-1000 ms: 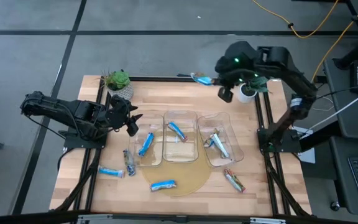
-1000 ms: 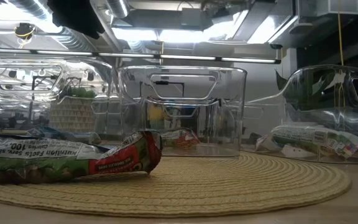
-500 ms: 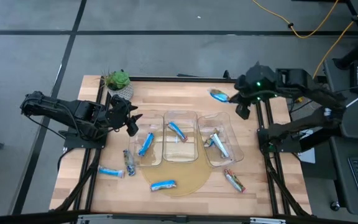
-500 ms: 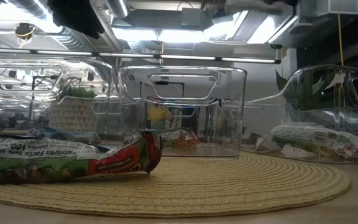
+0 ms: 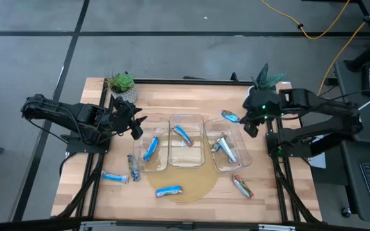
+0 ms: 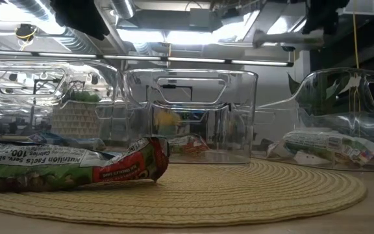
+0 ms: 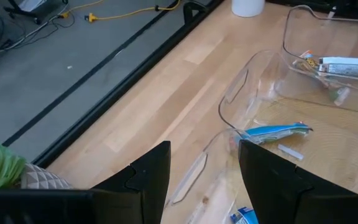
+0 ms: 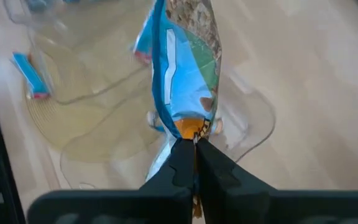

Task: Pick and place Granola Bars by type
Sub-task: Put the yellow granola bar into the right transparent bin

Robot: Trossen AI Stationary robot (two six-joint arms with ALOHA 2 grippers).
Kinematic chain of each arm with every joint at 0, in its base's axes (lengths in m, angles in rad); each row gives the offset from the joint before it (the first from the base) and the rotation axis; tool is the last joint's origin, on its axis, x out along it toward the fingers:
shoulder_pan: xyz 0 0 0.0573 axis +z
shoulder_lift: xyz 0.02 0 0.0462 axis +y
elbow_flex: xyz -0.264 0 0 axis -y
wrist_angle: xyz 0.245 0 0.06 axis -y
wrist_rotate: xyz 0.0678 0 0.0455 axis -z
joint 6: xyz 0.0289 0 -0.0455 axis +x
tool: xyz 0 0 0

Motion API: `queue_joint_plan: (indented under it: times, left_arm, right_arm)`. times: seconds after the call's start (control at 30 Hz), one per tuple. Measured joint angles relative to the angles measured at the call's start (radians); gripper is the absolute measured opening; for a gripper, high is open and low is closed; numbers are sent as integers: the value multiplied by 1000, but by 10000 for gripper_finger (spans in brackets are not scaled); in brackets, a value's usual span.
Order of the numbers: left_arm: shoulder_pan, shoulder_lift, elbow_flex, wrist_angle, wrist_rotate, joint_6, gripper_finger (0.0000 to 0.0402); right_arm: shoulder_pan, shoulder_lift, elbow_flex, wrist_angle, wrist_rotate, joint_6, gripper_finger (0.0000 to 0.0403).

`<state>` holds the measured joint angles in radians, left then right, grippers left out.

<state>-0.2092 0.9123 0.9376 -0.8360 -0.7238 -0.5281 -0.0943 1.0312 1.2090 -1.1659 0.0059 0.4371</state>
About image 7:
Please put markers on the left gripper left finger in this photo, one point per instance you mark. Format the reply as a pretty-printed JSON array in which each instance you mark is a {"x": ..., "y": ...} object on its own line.
[{"x": 148, "y": 193}]

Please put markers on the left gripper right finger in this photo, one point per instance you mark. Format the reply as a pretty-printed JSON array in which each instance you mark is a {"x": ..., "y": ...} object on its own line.
[{"x": 275, "y": 193}]

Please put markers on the orange blue granola bar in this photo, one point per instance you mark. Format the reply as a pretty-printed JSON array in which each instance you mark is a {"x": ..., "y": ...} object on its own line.
[{"x": 309, "y": 63}]

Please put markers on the red green granola bar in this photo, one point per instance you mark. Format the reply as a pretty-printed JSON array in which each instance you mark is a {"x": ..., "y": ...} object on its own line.
[{"x": 350, "y": 66}]

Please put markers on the small white strip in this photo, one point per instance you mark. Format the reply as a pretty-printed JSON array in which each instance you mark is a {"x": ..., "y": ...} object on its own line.
[{"x": 291, "y": 152}]

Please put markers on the clear plastic bin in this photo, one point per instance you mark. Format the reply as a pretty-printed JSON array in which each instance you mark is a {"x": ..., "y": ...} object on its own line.
[
  {"x": 259, "y": 93},
  {"x": 337, "y": 37},
  {"x": 204, "y": 186}
]

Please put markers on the snake plant in white pot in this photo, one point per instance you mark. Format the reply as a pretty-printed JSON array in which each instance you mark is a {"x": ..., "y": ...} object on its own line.
[{"x": 247, "y": 7}]

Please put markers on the black stand foot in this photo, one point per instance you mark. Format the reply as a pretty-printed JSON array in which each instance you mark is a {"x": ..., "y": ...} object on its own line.
[{"x": 26, "y": 14}]

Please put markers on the black aluminium table frame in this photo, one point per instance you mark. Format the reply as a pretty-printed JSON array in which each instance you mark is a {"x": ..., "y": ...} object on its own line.
[{"x": 107, "y": 102}]

